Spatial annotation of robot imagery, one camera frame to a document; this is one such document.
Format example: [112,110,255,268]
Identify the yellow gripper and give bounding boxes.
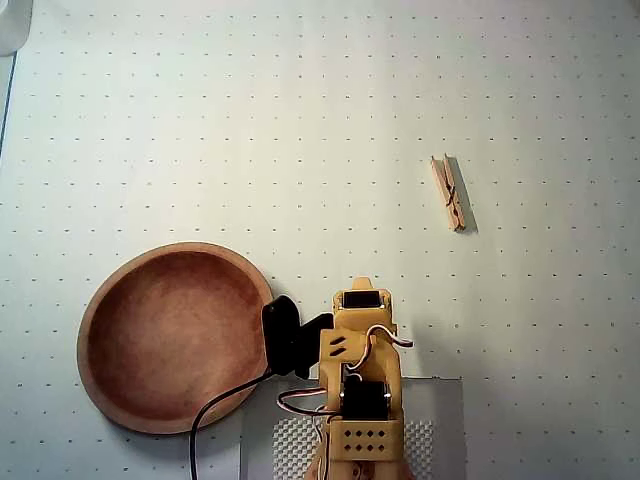
[332,276,400,335]

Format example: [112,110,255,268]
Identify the wooden clothespin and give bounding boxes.
[429,154,471,234]

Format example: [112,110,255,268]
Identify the brown robot base board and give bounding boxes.
[305,452,416,480]

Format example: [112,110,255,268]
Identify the round wooden bowl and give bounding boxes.
[76,241,278,435]

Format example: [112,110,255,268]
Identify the white dotted paper sheet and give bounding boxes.
[0,0,640,480]

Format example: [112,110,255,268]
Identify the white mesh anti-slip mat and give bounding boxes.
[272,418,435,480]

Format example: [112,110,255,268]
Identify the white rounded object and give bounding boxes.
[0,0,34,56]

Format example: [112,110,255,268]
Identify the white red servo wire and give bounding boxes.
[347,324,415,374]
[276,386,347,479]

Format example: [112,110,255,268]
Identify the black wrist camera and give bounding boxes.
[262,294,334,379]

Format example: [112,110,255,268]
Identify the gray base plate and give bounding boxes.
[241,377,466,480]

